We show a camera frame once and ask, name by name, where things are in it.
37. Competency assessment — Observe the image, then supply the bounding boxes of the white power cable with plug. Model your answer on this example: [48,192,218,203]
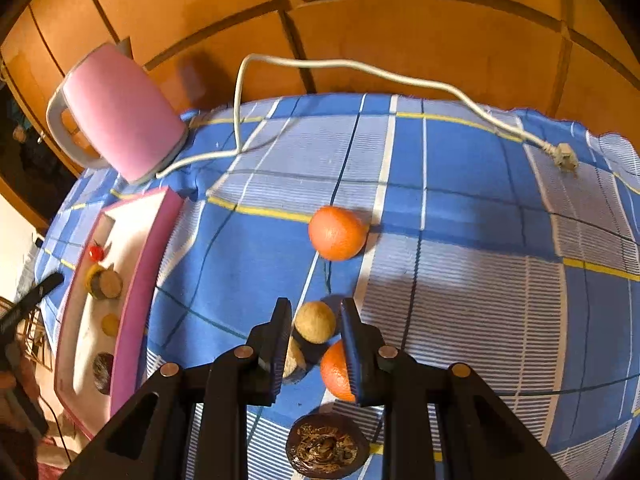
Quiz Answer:
[155,53,580,179]

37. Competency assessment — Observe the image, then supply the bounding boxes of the pink rimmed white tray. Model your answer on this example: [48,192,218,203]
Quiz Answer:
[54,188,183,438]

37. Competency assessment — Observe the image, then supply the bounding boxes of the pale-topped sugarcane chunk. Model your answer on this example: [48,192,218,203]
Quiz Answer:
[282,337,307,384]

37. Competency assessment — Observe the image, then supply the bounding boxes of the dark sugarcane chunk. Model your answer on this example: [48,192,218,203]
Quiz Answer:
[85,263,122,300]

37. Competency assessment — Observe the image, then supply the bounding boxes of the blue plaid tablecloth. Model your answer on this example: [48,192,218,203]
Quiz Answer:
[34,91,640,480]

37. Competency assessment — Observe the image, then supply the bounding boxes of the dark brown water chestnut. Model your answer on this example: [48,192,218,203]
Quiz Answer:
[285,413,370,479]

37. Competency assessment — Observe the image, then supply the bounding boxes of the red cherry tomato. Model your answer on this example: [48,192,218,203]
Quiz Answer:
[88,243,105,262]

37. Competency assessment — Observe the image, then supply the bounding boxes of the small tan round fruit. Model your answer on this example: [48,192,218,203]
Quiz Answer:
[101,313,120,338]

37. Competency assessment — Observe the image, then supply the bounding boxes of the round orange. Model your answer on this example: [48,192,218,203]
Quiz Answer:
[308,206,368,261]

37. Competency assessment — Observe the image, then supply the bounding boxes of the pink electric kettle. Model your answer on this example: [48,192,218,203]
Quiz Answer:
[46,38,188,184]

